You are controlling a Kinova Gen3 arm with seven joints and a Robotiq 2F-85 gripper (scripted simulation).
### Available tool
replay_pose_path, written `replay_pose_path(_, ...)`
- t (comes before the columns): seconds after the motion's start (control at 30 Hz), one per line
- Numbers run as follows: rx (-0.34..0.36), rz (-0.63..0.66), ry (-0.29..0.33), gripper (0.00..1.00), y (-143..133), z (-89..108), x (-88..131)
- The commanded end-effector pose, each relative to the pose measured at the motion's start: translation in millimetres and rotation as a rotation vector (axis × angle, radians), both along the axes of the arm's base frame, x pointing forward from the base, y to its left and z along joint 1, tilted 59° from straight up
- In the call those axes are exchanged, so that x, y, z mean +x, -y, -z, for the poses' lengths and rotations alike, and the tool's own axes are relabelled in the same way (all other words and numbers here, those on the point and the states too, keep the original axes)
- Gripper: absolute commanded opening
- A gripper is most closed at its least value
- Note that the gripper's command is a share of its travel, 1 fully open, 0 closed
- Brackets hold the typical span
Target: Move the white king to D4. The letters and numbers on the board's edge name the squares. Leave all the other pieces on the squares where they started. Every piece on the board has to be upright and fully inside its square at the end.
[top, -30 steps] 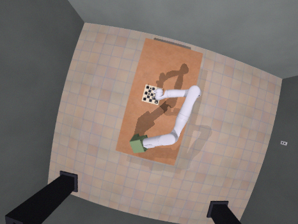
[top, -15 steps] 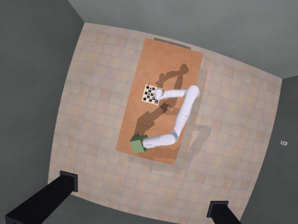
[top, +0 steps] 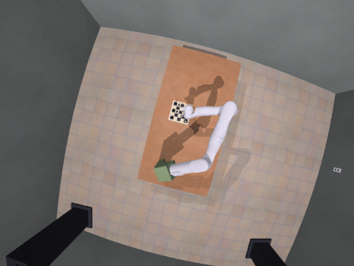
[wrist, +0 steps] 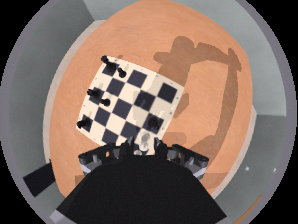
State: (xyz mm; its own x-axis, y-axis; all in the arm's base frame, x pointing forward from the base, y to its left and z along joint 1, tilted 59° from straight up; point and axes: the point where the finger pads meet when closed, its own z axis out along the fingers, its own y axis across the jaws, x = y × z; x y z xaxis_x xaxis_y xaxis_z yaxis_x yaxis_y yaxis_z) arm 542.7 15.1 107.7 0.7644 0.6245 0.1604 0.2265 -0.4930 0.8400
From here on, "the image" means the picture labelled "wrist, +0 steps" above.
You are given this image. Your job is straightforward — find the chessboard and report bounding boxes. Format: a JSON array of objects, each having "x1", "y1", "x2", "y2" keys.
[{"x1": 76, "y1": 56, "x2": 184, "y2": 156}]

